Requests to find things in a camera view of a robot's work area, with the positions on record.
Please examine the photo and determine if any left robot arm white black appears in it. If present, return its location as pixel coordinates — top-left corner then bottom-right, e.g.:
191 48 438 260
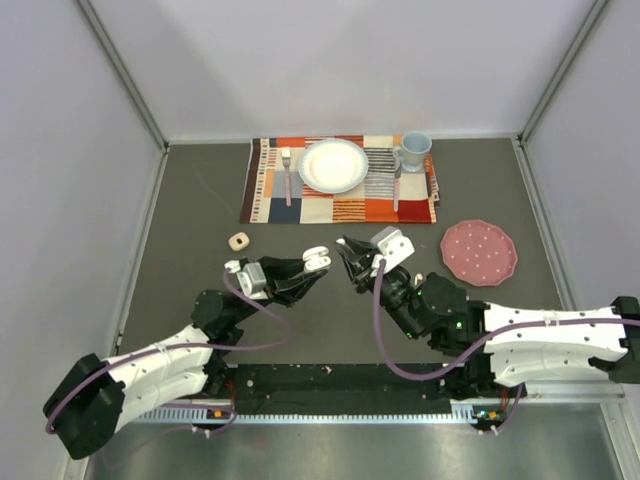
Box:
43 247 331 460

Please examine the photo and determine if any white glossy charging case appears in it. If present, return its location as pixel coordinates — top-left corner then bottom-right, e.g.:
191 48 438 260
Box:
302 246 332 273

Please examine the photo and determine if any aluminium frame post left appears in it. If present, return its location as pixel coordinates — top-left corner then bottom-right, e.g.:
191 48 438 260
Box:
72 0 169 151

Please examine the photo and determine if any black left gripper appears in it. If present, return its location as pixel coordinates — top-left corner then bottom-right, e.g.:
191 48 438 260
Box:
228 256 326 325

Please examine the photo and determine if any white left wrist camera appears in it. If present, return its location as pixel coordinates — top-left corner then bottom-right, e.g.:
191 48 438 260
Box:
224 260 268 300

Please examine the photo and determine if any pink handled metal fork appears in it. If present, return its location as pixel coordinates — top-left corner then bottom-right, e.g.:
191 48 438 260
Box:
281 146 292 207

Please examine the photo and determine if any white plate with blue rim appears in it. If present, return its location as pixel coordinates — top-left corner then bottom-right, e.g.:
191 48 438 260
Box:
297 138 369 194

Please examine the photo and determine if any light blue mug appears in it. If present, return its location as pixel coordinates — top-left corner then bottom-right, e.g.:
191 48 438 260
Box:
392 131 432 173

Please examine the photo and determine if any grey slotted cable duct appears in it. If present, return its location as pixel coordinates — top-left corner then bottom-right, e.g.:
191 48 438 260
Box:
134 403 488 426

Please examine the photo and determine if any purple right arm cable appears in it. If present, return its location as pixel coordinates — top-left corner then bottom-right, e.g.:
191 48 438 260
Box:
372 257 640 435

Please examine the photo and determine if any beige case with black oval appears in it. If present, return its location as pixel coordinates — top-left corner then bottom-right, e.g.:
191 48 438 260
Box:
228 232 250 252

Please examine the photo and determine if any aluminium frame post right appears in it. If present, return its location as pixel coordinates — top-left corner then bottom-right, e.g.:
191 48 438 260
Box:
517 0 611 148

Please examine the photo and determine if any aluminium frame post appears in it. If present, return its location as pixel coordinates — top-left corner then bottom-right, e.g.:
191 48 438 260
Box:
517 0 611 148
72 0 169 151

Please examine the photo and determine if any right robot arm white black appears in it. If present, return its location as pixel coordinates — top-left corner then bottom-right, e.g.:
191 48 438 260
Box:
336 231 639 400

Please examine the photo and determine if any pink dotted plate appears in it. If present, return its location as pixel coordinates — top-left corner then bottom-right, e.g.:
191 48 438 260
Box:
440 220 518 287

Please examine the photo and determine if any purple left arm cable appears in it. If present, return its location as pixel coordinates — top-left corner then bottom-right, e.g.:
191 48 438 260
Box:
45 269 294 436

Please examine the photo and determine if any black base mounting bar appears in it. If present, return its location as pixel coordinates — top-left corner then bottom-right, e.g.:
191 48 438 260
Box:
217 364 474 416

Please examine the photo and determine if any pink handled knife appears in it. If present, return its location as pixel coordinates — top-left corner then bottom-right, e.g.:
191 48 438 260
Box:
393 166 402 213

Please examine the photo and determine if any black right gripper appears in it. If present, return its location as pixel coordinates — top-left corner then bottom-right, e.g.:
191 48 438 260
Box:
336 236 425 340

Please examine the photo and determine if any multicoloured patchwork placemat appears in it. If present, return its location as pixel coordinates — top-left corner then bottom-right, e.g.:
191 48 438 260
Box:
239 135 440 225

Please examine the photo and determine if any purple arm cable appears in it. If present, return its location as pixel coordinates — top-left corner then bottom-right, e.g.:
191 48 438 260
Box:
372 257 640 435
45 269 294 436

